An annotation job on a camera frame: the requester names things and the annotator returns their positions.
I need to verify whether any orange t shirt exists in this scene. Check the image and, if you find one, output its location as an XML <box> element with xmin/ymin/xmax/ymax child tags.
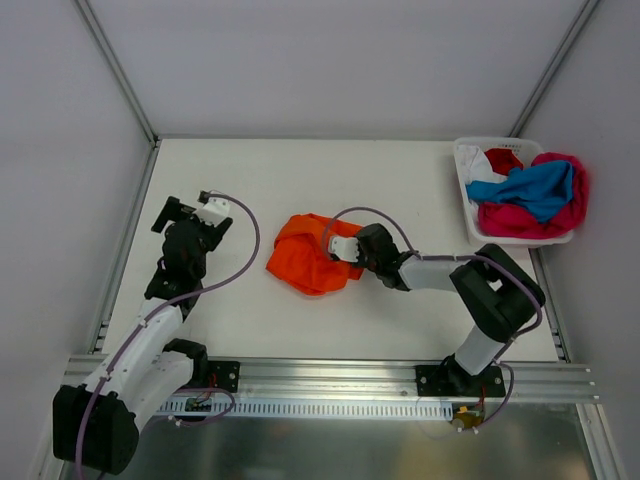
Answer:
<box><xmin>266</xmin><ymin>213</ymin><xmax>364</xmax><ymax>296</ymax></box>

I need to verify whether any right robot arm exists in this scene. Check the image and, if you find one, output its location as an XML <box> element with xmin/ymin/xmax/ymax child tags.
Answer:
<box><xmin>355</xmin><ymin>224</ymin><xmax>546</xmax><ymax>399</ymax></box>

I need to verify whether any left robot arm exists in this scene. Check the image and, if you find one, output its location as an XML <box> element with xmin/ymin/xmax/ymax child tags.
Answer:
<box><xmin>52</xmin><ymin>197</ymin><xmax>232</xmax><ymax>475</ymax></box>

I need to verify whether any magenta pink t shirt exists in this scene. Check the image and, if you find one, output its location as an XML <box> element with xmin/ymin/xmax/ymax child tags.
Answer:
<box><xmin>475</xmin><ymin>152</ymin><xmax>590</xmax><ymax>239</ymax></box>

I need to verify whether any white t shirt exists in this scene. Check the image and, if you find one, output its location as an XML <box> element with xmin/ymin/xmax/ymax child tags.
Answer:
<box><xmin>454</xmin><ymin>145</ymin><xmax>507</xmax><ymax>185</ymax></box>

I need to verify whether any red t shirt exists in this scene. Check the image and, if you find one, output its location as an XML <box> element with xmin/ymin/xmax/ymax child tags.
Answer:
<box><xmin>485</xmin><ymin>148</ymin><xmax>524</xmax><ymax>176</ymax></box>

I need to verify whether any blue t shirt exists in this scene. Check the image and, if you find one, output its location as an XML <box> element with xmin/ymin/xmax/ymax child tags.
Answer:
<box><xmin>466</xmin><ymin>160</ymin><xmax>574</xmax><ymax>223</ymax></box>

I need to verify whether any white plastic laundry basket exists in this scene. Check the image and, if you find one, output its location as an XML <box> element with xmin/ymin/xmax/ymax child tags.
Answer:
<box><xmin>453</xmin><ymin>136</ymin><xmax>574</xmax><ymax>249</ymax></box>

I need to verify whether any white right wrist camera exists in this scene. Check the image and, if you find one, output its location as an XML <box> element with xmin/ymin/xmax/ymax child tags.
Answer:
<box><xmin>327</xmin><ymin>235</ymin><xmax>360</xmax><ymax>264</ymax></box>

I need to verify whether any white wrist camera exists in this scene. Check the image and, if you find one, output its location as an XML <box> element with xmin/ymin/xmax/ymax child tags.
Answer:
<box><xmin>194</xmin><ymin>191</ymin><xmax>231</xmax><ymax>227</ymax></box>
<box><xmin>327</xmin><ymin>235</ymin><xmax>360</xmax><ymax>264</ymax></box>

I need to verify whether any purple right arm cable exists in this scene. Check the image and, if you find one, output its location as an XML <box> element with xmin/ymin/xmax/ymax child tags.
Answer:
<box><xmin>321</xmin><ymin>206</ymin><xmax>546</xmax><ymax>366</ymax></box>

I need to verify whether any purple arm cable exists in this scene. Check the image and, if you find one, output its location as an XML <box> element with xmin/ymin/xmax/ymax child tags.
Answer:
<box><xmin>321</xmin><ymin>206</ymin><xmax>546</xmax><ymax>366</ymax></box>
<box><xmin>73</xmin><ymin>189</ymin><xmax>261</xmax><ymax>480</ymax></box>

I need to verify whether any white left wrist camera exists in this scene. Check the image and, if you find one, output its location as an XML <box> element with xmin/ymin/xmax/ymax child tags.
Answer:
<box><xmin>194</xmin><ymin>191</ymin><xmax>231</xmax><ymax>227</ymax></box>

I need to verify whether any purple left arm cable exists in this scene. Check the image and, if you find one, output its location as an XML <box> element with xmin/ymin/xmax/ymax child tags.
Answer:
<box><xmin>73</xmin><ymin>189</ymin><xmax>261</xmax><ymax>480</ymax></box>

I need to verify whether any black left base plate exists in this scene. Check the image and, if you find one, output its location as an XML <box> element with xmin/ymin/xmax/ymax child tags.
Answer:
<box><xmin>187</xmin><ymin>360</ymin><xmax>241</xmax><ymax>393</ymax></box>

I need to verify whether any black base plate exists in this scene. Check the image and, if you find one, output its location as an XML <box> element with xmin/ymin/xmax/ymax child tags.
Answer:
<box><xmin>187</xmin><ymin>360</ymin><xmax>241</xmax><ymax>393</ymax></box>
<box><xmin>414</xmin><ymin>364</ymin><xmax>506</xmax><ymax>399</ymax></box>

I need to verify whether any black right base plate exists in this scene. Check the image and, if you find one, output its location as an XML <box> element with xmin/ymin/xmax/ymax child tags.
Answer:
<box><xmin>414</xmin><ymin>364</ymin><xmax>506</xmax><ymax>399</ymax></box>

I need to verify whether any white slotted cable duct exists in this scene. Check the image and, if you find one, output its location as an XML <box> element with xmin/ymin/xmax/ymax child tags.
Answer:
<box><xmin>157</xmin><ymin>395</ymin><xmax>454</xmax><ymax>422</ymax></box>

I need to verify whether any aluminium frame post left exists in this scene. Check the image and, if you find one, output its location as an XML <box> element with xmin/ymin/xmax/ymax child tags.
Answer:
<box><xmin>73</xmin><ymin>0</ymin><xmax>160</xmax><ymax>149</ymax></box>

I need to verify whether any aluminium frame post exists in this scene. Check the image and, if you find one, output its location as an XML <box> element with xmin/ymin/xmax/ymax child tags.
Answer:
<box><xmin>508</xmin><ymin>0</ymin><xmax>602</xmax><ymax>137</ymax></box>
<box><xmin>73</xmin><ymin>0</ymin><xmax>160</xmax><ymax>149</ymax></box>

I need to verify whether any aluminium frame post right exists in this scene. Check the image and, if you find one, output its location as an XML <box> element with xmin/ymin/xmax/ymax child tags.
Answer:
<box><xmin>508</xmin><ymin>0</ymin><xmax>602</xmax><ymax>137</ymax></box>

